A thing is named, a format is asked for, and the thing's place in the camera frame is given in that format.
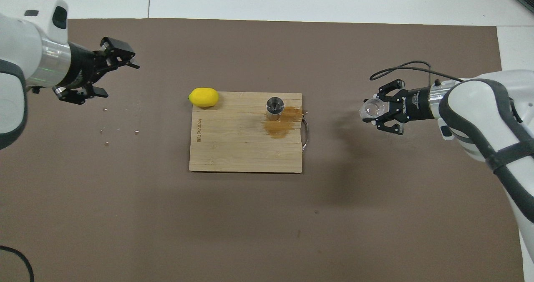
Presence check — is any small clear glass cup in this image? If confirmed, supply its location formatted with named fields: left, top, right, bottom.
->
left=359, top=98, right=386, bottom=122

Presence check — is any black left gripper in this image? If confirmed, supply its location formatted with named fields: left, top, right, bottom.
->
left=54, top=37, right=141, bottom=105

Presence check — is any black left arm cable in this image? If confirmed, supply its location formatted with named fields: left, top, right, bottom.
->
left=0, top=245, right=35, bottom=282

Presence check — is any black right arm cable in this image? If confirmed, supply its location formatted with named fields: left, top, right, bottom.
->
left=369, top=61, right=463, bottom=84

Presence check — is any steel cocktail jigger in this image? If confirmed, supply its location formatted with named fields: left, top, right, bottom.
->
left=266, top=96, right=285, bottom=122

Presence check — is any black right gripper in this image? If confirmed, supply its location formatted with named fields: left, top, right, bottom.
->
left=373, top=78, right=437, bottom=135

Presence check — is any brown paper table mat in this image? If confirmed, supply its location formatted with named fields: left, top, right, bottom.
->
left=0, top=18, right=525, bottom=282

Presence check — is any wooden cutting board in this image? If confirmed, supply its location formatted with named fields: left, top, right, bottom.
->
left=189, top=91, right=310, bottom=174

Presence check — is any yellow lemon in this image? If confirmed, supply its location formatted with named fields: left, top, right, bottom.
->
left=188, top=88, right=219, bottom=108

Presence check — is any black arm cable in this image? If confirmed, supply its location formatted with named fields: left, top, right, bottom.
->
left=369, top=61, right=463, bottom=84
left=0, top=245, right=35, bottom=282

